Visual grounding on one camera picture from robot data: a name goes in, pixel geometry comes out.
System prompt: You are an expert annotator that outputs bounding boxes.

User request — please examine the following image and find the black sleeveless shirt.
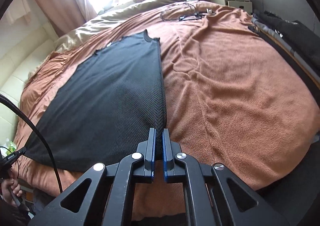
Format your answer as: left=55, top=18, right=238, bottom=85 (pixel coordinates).
left=26, top=31, right=167, bottom=172

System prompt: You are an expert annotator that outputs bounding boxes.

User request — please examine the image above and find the stack of folded dark clothes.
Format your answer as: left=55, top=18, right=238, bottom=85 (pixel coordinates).
left=251, top=10, right=319, bottom=82

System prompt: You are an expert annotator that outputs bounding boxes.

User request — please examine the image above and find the person's left hand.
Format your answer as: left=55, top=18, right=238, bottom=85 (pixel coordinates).
left=1, top=174, right=22, bottom=207

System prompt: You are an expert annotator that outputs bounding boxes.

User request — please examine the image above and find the green tissue pack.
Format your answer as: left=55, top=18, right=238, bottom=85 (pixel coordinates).
left=1, top=138, right=17, bottom=155

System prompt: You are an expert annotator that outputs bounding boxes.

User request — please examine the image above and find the orange-brown fleece blanket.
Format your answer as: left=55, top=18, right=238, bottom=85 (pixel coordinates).
left=12, top=0, right=320, bottom=221

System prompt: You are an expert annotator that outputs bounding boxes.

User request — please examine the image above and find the cream leather headboard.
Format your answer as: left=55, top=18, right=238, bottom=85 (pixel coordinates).
left=0, top=21, right=60, bottom=146

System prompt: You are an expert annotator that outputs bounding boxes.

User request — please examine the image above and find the cream hanging cloth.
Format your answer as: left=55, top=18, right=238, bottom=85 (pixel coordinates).
left=4, top=0, right=31, bottom=25

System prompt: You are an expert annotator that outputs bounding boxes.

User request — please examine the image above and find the beige duvet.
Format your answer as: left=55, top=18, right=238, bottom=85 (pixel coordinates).
left=54, top=0, right=186, bottom=53

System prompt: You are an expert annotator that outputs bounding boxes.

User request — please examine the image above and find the white bedside table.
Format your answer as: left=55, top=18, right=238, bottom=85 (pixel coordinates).
left=209, top=0, right=253, bottom=14

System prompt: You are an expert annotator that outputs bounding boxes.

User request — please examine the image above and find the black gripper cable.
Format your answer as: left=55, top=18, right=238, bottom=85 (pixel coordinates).
left=0, top=93, right=63, bottom=194

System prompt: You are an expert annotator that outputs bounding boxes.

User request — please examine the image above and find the black cable on bed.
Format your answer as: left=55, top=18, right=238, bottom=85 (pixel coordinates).
left=159, top=2, right=217, bottom=23

